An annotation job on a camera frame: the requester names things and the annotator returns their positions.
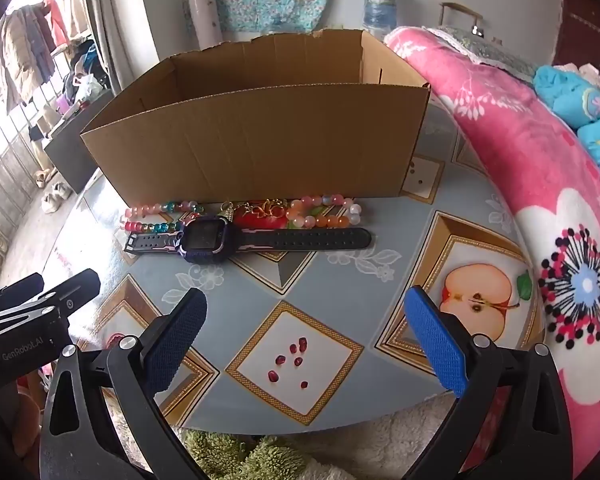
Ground fruit print tablecloth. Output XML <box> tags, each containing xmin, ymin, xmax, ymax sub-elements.
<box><xmin>60</xmin><ymin>92</ymin><xmax>548</xmax><ymax>431</ymax></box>

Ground gold charm keychain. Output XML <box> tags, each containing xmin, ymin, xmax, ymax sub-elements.
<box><xmin>222</xmin><ymin>200</ymin><xmax>288</xmax><ymax>222</ymax></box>

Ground orange pink bead bracelet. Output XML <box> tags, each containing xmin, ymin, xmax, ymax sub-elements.
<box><xmin>287</xmin><ymin>194</ymin><xmax>363</xmax><ymax>230</ymax></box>

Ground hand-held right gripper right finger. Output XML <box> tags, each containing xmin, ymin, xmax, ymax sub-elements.
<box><xmin>402</xmin><ymin>285</ymin><xmax>573</xmax><ymax>480</ymax></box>

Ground purple black smartwatch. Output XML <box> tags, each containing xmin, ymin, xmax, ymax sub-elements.
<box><xmin>124</xmin><ymin>214</ymin><xmax>373</xmax><ymax>265</ymax></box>

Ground metal window railing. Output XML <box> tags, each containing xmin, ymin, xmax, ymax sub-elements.
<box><xmin>0</xmin><ymin>110</ymin><xmax>46</xmax><ymax>281</ymax></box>

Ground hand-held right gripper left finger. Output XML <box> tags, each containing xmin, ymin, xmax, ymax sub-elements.
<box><xmin>39</xmin><ymin>287</ymin><xmax>211</xmax><ymax>480</ymax></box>

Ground brown cardboard box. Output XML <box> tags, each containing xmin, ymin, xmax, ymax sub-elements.
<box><xmin>80</xmin><ymin>29</ymin><xmax>432</xmax><ymax>204</ymax></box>

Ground white shoes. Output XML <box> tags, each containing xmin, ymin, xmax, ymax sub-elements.
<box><xmin>41</xmin><ymin>182</ymin><xmax>73</xmax><ymax>214</ymax></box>

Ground dark grey cabinet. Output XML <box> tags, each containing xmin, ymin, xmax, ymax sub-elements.
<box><xmin>45</xmin><ymin>127</ymin><xmax>99</xmax><ymax>194</ymax></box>

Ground pile of clothes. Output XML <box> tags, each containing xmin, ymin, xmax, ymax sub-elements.
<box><xmin>62</xmin><ymin>40</ymin><xmax>113</xmax><ymax>111</ymax></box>

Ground grey lace-edged pillow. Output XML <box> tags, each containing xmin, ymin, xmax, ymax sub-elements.
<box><xmin>432</xmin><ymin>25</ymin><xmax>538</xmax><ymax>83</ymax></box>

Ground pink floral blanket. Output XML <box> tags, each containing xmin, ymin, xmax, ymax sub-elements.
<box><xmin>384</xmin><ymin>26</ymin><xmax>600</xmax><ymax>480</ymax></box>

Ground white paper roll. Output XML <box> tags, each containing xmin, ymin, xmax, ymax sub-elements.
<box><xmin>188</xmin><ymin>0</ymin><xmax>224</xmax><ymax>51</ymax></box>

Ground person's left hand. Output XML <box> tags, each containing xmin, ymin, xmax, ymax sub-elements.
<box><xmin>14</xmin><ymin>394</ymin><xmax>48</xmax><ymax>463</ymax></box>

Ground wooden chair back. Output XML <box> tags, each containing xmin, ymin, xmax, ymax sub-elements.
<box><xmin>440</xmin><ymin>2</ymin><xmax>483</xmax><ymax>36</ymax></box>

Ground blue water jug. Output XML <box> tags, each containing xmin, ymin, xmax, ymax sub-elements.
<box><xmin>362</xmin><ymin>0</ymin><xmax>398</xmax><ymax>31</ymax></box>

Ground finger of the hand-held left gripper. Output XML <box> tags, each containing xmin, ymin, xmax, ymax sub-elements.
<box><xmin>0</xmin><ymin>273</ymin><xmax>46</xmax><ymax>311</ymax></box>
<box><xmin>32</xmin><ymin>268</ymin><xmax>102</xmax><ymax>317</ymax></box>

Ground blue plush toy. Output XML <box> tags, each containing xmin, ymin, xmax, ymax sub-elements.
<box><xmin>532</xmin><ymin>65</ymin><xmax>600</xmax><ymax>166</ymax></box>

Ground pink teal bead bracelet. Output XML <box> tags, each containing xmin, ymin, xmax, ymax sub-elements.
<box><xmin>120</xmin><ymin>201</ymin><xmax>206</xmax><ymax>233</ymax></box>

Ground dark red wardrobe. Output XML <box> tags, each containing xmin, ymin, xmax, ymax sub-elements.
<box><xmin>552</xmin><ymin>0</ymin><xmax>600</xmax><ymax>71</ymax></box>

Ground hanging clothes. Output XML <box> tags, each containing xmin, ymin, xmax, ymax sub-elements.
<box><xmin>0</xmin><ymin>0</ymin><xmax>76</xmax><ymax>108</ymax></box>

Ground fuzzy green white robe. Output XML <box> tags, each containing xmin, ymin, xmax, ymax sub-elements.
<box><xmin>180</xmin><ymin>400</ymin><xmax>431</xmax><ymax>480</ymax></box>

